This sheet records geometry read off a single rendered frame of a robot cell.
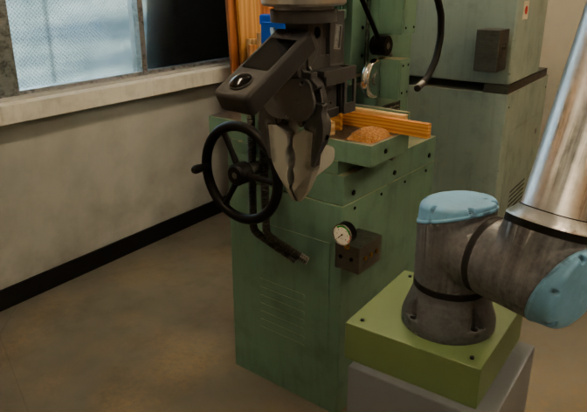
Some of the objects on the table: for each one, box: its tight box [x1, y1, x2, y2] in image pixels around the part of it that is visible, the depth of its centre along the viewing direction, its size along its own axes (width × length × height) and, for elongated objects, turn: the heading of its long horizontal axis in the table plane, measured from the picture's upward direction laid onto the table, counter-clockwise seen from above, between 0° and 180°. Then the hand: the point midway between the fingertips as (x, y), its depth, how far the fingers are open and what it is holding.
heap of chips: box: [344, 126, 395, 144], centre depth 164 cm, size 8×12×3 cm
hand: (293, 192), depth 69 cm, fingers closed
